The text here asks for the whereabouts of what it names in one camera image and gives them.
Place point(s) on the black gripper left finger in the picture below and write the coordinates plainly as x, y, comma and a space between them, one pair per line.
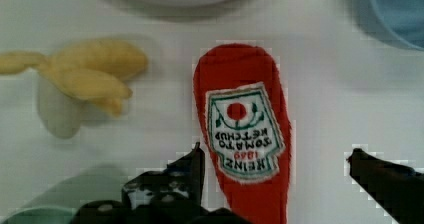
170, 196

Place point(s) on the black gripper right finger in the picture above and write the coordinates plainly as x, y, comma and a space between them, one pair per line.
397, 188

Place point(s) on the red plush ketchup bottle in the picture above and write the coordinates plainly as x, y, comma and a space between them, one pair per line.
243, 117

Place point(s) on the yellow plush banana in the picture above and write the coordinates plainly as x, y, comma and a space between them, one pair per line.
89, 72

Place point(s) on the blue bowl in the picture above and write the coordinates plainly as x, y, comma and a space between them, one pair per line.
401, 22

